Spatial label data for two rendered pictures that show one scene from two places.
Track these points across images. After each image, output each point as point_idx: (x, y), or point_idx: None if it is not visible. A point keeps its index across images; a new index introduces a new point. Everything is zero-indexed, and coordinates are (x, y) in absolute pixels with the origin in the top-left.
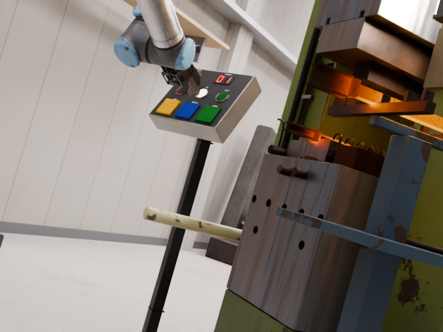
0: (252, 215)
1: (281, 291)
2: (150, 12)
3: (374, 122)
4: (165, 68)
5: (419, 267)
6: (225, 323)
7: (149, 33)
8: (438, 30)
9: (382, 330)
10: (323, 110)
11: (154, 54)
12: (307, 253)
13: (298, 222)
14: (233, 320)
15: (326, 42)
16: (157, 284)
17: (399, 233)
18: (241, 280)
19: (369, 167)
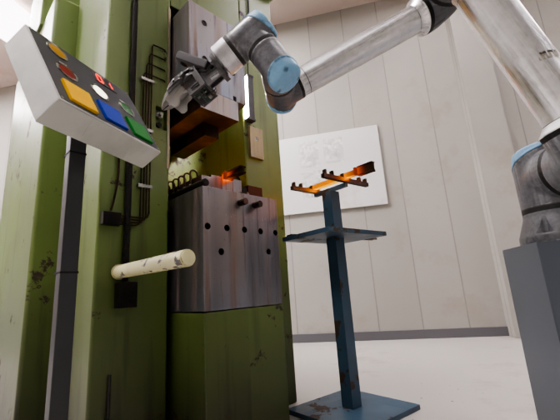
0: (212, 240)
1: (265, 286)
2: (339, 77)
3: (347, 186)
4: (218, 83)
5: None
6: (218, 340)
7: (314, 82)
8: (249, 126)
9: None
10: (169, 147)
11: (292, 93)
12: (274, 255)
13: (347, 232)
14: (228, 331)
15: (209, 103)
16: (62, 383)
17: None
18: (222, 296)
19: None
